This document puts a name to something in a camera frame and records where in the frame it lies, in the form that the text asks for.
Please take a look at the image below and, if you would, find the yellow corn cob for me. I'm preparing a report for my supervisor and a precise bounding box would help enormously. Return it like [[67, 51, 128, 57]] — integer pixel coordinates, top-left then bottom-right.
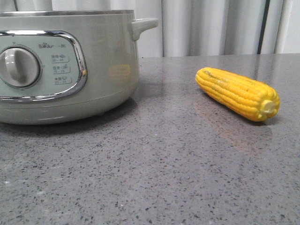
[[195, 67, 280, 122]]

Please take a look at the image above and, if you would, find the white pleated curtain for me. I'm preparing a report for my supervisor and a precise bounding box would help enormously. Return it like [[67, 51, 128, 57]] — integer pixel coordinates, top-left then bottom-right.
[[0, 0, 300, 57]]

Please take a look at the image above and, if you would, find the pale green electric cooking pot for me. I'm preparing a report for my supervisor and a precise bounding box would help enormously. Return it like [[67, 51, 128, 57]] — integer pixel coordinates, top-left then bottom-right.
[[0, 10, 158, 125]]

